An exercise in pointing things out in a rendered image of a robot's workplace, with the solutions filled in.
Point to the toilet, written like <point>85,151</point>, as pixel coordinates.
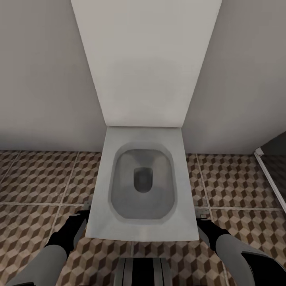
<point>145,58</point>

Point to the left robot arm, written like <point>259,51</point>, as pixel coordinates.
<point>45,268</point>

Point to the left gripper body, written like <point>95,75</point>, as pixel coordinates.
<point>84,211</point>

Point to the robot trunk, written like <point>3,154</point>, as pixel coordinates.
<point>142,272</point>

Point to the shower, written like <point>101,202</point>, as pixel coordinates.
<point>279,196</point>

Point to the door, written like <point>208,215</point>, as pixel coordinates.
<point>273,155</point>

